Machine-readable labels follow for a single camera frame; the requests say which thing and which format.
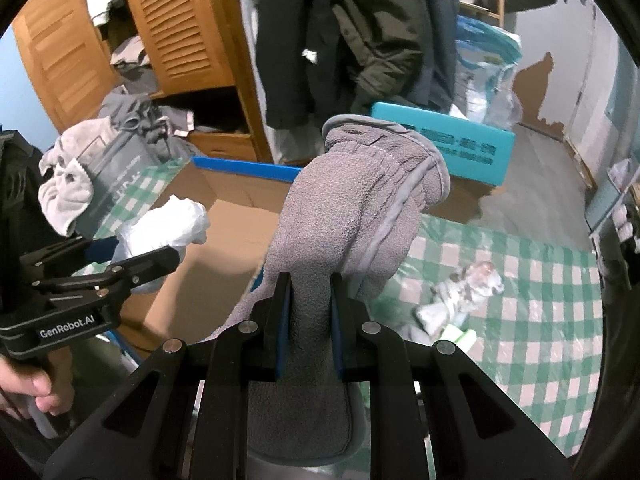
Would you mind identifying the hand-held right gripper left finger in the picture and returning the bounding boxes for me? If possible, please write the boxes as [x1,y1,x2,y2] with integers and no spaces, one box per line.
[42,272,293,480]

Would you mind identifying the grey folded clothes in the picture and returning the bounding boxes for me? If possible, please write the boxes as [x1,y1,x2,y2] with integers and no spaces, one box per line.
[110,35,161,95]

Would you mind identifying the person's left hand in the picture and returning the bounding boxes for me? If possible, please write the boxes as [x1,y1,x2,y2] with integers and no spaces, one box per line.
[0,355,76,441]

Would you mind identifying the grey fleece sock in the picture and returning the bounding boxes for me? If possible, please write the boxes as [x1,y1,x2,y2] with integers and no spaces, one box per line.
[200,114,451,468]

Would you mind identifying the cardboard box with blue flaps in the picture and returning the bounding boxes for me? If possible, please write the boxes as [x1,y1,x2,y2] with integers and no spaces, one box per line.
[107,101,517,361]

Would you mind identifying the wooden louvred wardrobe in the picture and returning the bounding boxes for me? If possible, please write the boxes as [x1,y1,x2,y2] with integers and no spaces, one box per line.
[10,0,273,163]

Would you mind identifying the light grey towel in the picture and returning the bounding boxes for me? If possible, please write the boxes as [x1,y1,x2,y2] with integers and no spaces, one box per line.
[39,120,121,238]

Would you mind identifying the light blue shoe rack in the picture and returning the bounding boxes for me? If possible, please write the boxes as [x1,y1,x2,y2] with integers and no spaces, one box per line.
[585,157,640,291]

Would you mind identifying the green checkered tablecloth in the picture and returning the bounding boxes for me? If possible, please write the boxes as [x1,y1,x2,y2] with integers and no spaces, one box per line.
[75,162,608,466]

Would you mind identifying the black hanging jacket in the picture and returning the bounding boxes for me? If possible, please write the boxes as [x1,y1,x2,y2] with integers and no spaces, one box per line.
[255,0,361,128]

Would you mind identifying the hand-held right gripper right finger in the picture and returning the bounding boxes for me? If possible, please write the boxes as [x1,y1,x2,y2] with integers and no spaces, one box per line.
[330,274,573,480]

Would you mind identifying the dark blue hanging coat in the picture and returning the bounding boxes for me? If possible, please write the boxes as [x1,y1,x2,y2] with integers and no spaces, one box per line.
[420,0,460,111]

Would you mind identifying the olive hanging jacket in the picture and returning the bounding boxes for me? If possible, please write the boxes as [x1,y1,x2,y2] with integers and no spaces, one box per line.
[332,0,441,111]

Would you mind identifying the white plastic-wrapped package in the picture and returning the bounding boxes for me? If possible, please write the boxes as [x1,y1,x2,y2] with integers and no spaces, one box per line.
[454,15,523,128]

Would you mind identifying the person's dark clothing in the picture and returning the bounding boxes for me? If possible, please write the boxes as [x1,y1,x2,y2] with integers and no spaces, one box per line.
[0,129,68,321]

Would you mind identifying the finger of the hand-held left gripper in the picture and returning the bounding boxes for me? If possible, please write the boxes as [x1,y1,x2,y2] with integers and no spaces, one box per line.
[32,267,151,308]
[20,246,181,286]

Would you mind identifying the white plastic bag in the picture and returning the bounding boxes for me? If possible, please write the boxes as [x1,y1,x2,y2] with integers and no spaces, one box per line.
[112,195,211,293]

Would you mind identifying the white patterned soft cloth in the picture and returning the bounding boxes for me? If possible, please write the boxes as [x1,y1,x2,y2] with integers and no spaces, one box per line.
[400,260,506,356]

